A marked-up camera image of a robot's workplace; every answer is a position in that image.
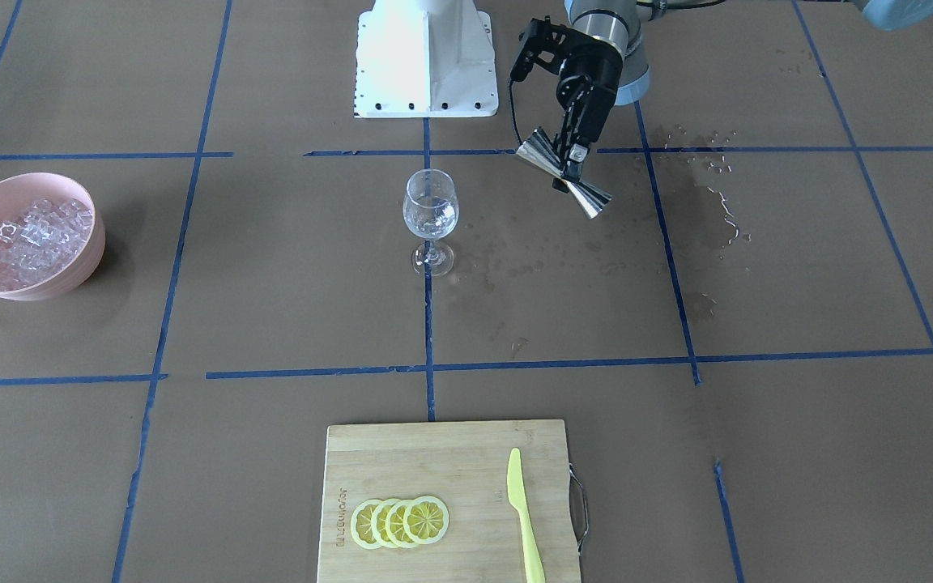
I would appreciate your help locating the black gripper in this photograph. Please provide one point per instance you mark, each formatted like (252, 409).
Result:
(594, 74)

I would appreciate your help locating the steel double jigger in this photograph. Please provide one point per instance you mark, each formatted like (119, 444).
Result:
(539, 151)

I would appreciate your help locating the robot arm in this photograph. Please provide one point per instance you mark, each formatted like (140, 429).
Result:
(617, 25)

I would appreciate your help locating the clear wine glass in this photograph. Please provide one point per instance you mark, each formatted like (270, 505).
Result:
(431, 211)

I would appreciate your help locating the pile of ice cubes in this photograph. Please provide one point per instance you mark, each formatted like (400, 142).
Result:
(38, 242)

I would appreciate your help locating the yellow plastic knife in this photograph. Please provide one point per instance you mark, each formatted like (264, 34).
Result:
(533, 569)

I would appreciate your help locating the wooden cutting board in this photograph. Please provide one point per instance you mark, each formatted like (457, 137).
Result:
(464, 464)

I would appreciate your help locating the lemon slice stack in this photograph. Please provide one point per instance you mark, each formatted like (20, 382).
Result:
(399, 523)

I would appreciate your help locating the pink bowl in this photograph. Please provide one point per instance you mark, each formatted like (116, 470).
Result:
(16, 193)

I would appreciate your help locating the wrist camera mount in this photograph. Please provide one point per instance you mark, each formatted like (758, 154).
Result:
(539, 48)

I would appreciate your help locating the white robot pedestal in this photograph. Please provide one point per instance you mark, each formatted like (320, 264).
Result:
(425, 59)

